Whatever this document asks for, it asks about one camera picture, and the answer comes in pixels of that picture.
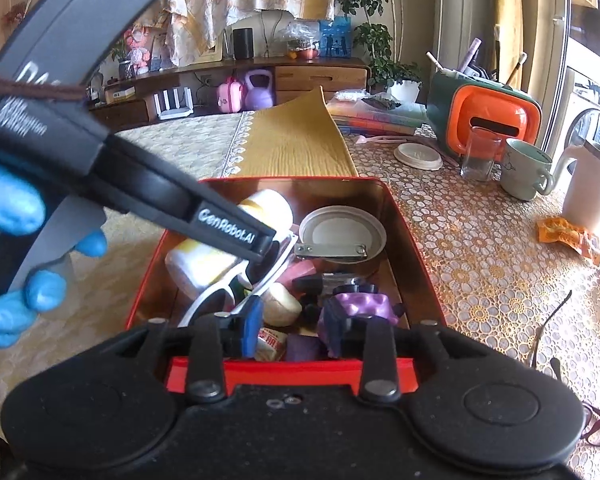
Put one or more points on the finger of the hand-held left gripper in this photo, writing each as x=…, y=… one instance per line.
x=225, y=225

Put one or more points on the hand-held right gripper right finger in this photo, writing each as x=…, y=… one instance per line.
x=332, y=325

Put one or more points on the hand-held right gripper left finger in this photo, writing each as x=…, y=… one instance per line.
x=252, y=325

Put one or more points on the red packet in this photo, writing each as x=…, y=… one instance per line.
x=270, y=344

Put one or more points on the beige ball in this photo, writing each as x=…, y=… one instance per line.
x=282, y=305

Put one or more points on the purple block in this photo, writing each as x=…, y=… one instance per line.
x=302, y=347

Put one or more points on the purple bumpy toy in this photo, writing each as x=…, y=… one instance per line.
x=365, y=305

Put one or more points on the white bottle yellow label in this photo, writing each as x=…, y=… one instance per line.
x=270, y=207

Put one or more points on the white sunglasses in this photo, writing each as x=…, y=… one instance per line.
x=205, y=300

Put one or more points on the red tin box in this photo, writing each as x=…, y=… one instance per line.
x=290, y=372

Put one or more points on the round metal tin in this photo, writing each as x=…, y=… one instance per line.
x=340, y=225

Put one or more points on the person's left hand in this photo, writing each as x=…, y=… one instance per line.
x=10, y=205

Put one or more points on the potted grass plant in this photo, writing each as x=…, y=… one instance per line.
x=122, y=62

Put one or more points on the pink doll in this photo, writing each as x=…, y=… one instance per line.
x=139, y=50

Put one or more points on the cardboard box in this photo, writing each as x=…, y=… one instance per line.
x=119, y=94

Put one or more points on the cream quilted table mat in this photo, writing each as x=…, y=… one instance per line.
x=180, y=145

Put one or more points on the yellow wood-grain mat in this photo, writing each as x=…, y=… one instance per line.
x=295, y=145

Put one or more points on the white router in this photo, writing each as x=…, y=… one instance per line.
x=175, y=107

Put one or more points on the pink toy case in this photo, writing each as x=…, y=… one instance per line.
x=230, y=96

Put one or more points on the purple kettlebell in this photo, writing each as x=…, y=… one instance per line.
x=260, y=94

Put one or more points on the black speaker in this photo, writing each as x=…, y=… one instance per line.
x=243, y=44

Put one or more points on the wooden TV cabinet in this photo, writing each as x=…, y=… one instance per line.
x=320, y=77

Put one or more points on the pink plastic utensil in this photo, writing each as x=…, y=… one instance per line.
x=385, y=139

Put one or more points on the stack of books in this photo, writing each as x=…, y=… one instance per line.
x=375, y=117

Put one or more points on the white round lid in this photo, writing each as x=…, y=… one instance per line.
x=418, y=156

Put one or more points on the clear bag dark contents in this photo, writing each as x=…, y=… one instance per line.
x=380, y=103

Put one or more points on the plastic bag with fruit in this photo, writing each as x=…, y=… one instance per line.
x=301, y=40

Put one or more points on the clear drinking glass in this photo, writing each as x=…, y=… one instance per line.
x=480, y=160

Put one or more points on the pale green mug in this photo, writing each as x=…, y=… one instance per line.
x=522, y=175

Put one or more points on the orange snack wrapper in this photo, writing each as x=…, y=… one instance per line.
x=565, y=237

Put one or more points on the white stick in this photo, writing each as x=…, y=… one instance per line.
x=436, y=62

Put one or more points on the eyeglasses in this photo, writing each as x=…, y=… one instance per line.
x=587, y=410

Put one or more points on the green orange storage box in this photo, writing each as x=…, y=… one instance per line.
x=490, y=105

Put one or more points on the white jug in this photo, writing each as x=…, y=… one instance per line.
x=595, y=190

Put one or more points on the purple paper roll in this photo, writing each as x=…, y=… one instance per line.
x=470, y=55

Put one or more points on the standing air conditioner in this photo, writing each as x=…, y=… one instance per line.
x=462, y=10

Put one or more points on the white washing machine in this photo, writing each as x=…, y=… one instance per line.
x=590, y=120

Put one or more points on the yellow curtain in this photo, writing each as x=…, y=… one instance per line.
x=507, y=20

